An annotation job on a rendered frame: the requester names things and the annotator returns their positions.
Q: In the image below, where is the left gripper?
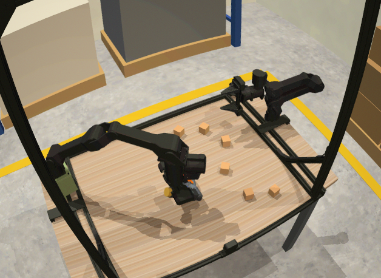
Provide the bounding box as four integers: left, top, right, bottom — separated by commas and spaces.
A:
158, 161, 194, 205

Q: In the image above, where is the black hose nozzle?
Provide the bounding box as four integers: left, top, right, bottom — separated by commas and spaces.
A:
164, 180, 203, 201

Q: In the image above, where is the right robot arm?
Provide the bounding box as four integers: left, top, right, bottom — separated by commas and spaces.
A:
252, 69, 325, 121

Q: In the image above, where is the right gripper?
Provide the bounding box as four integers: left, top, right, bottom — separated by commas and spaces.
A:
220, 76, 255, 116

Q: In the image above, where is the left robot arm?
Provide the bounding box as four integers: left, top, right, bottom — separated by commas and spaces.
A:
46, 121, 206, 183

